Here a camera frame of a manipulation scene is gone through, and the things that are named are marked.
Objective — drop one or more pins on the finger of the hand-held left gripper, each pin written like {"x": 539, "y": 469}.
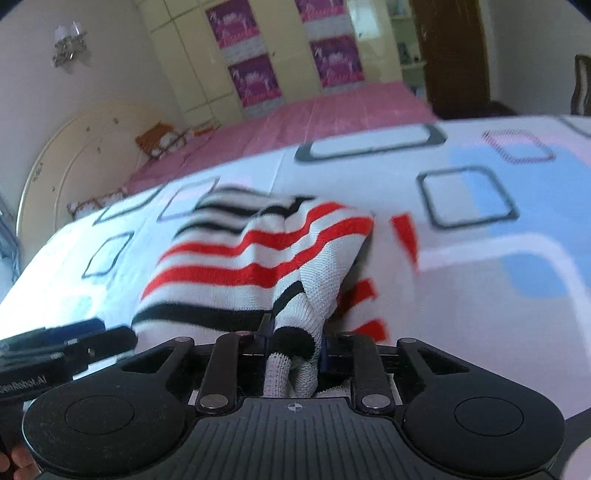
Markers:
{"x": 69, "y": 330}
{"x": 106, "y": 344}

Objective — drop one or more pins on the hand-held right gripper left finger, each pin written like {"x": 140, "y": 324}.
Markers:
{"x": 265, "y": 339}

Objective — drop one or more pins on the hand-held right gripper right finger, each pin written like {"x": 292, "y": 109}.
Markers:
{"x": 326, "y": 357}

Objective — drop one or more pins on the red black striped knit garment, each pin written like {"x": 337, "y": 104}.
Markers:
{"x": 240, "y": 263}

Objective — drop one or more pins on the person's left hand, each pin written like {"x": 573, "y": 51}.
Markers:
{"x": 21, "y": 464}

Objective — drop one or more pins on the grey blue cloth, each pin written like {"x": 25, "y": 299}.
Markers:
{"x": 8, "y": 240}

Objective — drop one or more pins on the patterned pink white pillow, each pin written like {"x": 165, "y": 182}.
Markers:
{"x": 97, "y": 203}

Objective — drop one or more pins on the white printed bed blanket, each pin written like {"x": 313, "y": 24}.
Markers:
{"x": 461, "y": 300}

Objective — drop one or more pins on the cream rounded headboard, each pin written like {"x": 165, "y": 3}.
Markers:
{"x": 78, "y": 147}

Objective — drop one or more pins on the brown white pillow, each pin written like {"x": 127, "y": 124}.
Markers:
{"x": 161, "y": 138}

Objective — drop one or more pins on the pink bed sheet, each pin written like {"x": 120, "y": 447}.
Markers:
{"x": 323, "y": 120}

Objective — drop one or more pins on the cream wardrobe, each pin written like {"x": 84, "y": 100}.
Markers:
{"x": 184, "y": 55}

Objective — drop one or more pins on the white shelf unit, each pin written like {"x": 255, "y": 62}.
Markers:
{"x": 408, "y": 46}

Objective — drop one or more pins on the dark wooden door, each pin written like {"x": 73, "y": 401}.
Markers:
{"x": 452, "y": 55}

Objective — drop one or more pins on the dark chair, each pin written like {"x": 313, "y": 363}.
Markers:
{"x": 582, "y": 85}

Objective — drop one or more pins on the purple wall poster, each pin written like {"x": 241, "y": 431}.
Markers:
{"x": 231, "y": 23}
{"x": 337, "y": 62}
{"x": 255, "y": 82}
{"x": 321, "y": 9}

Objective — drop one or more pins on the glass wall lamp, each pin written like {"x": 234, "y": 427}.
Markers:
{"x": 69, "y": 46}

